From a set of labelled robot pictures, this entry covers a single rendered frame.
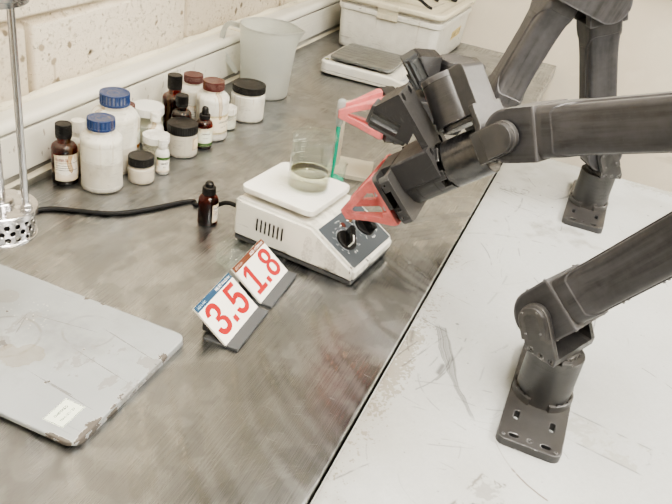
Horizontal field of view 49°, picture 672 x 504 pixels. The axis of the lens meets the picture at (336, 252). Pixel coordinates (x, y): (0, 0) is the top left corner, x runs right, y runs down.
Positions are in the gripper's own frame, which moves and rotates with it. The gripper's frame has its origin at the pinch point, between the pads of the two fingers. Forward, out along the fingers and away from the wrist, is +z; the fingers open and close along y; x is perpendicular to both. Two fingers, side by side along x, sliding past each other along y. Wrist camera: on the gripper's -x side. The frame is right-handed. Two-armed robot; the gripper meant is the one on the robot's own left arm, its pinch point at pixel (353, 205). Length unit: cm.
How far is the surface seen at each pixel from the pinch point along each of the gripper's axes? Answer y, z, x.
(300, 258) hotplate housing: -0.7, 12.5, 4.3
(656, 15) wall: -151, -24, 29
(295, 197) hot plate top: -4.7, 10.4, -3.0
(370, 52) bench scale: -99, 34, -6
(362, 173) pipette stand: -35.0, 16.8, 5.6
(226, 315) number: 17.0, 12.8, 1.4
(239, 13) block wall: -76, 47, -31
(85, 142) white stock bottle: -2.8, 36.0, -24.4
